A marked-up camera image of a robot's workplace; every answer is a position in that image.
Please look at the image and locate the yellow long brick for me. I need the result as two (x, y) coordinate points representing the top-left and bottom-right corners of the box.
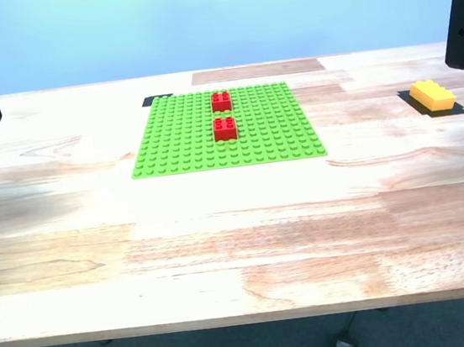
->
(408, 75), (459, 115)

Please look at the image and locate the green studded baseplate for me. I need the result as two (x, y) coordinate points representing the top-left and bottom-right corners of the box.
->
(122, 76), (329, 181)

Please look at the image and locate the red square brick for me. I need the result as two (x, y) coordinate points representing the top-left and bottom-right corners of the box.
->
(209, 90), (235, 114)
(212, 115), (240, 144)

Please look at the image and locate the black tape patch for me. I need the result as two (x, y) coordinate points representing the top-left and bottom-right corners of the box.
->
(398, 84), (464, 123)

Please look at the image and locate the black power cable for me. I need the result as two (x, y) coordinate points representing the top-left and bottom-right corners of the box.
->
(336, 311), (361, 343)

